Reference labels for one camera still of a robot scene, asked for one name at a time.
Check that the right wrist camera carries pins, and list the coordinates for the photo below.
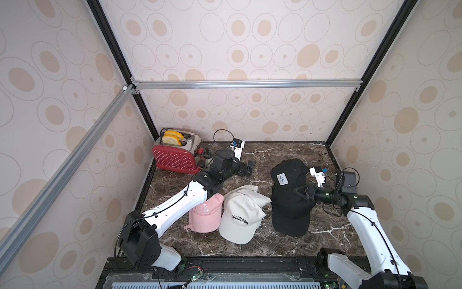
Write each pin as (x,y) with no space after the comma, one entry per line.
(319,174)

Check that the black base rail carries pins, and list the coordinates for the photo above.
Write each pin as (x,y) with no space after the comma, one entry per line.
(218,269)

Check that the horizontal aluminium frame bar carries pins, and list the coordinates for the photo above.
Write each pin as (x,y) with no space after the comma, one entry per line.
(248,84)

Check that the yellow toast slices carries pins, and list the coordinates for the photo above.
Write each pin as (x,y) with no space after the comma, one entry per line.
(173,138)

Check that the red polka dot toaster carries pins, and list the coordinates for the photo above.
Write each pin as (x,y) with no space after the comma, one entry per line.
(181,159)

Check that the black cap white patch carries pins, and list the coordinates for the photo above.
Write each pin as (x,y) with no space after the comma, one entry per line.
(287,176)

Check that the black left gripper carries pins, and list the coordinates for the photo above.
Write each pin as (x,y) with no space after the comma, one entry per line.
(249,168)

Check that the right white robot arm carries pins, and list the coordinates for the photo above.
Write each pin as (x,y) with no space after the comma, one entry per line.
(388,270)

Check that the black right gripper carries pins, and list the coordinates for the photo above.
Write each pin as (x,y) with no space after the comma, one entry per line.
(308,191)

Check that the beige Colorado cap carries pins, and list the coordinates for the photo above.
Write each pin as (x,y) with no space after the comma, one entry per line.
(240,220)

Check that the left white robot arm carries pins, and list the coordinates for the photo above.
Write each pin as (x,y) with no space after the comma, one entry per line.
(139,237)

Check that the pink cap with logo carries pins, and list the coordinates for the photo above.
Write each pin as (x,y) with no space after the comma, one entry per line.
(206,217)

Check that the left aluminium frame bar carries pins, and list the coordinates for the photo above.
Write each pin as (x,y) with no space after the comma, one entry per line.
(28,222)

